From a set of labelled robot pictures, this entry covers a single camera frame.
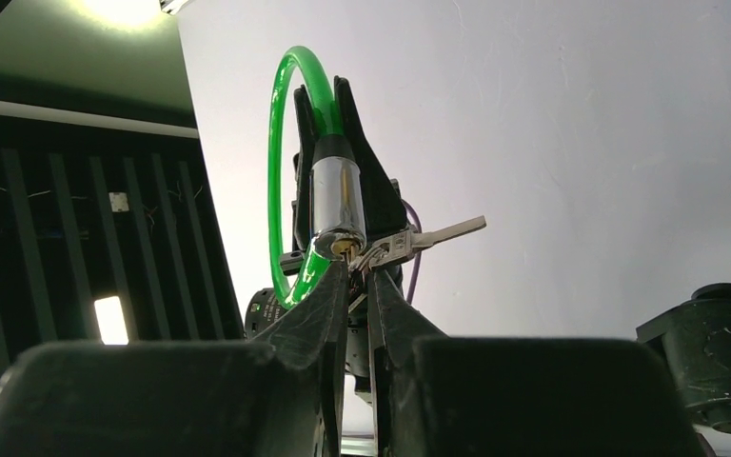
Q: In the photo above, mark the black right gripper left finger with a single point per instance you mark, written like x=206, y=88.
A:
x=277, y=394

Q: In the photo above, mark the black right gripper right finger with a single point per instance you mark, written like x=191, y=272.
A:
x=436, y=395

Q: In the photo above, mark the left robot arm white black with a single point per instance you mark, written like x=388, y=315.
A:
x=264, y=309

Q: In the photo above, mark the silver cable lock keys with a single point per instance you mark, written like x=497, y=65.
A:
x=403, y=246

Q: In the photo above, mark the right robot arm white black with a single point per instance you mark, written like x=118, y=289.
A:
x=693, y=342

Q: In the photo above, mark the green cable lock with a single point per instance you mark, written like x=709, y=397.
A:
x=336, y=211

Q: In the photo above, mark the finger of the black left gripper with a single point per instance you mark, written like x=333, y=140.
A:
x=302, y=161
x=384, y=210

